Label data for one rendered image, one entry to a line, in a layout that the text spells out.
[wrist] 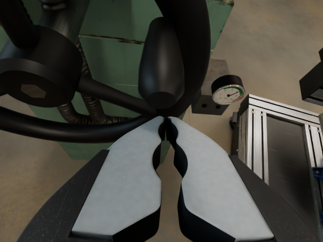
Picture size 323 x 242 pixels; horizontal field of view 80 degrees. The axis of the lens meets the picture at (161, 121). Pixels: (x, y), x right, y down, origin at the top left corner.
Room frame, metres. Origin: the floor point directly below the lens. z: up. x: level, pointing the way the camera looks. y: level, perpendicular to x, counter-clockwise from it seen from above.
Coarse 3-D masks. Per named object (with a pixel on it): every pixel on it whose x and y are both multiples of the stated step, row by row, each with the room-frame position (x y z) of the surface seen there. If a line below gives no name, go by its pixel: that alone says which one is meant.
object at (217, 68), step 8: (216, 64) 0.40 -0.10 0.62; (224, 64) 0.40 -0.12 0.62; (208, 72) 0.36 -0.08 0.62; (216, 72) 0.37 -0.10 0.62; (224, 72) 0.38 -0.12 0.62; (208, 80) 0.34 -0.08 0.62; (208, 88) 0.31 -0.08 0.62; (200, 96) 0.29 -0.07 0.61; (208, 96) 0.29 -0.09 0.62; (192, 104) 0.31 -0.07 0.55; (200, 104) 0.29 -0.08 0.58; (208, 104) 0.29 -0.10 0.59; (216, 104) 0.30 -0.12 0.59; (192, 112) 0.29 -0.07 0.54; (200, 112) 0.29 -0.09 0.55; (208, 112) 0.30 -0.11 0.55; (216, 112) 0.30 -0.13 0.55
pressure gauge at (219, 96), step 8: (216, 80) 0.29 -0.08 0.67; (224, 80) 0.28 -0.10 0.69; (232, 80) 0.28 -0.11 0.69; (240, 80) 0.29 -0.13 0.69; (216, 88) 0.27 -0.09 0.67; (224, 88) 0.27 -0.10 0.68; (232, 88) 0.27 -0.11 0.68; (240, 88) 0.27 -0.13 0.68; (216, 96) 0.27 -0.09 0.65; (224, 96) 0.27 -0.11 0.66; (232, 96) 0.27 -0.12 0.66; (240, 96) 0.28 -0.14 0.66; (224, 104) 0.27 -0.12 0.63
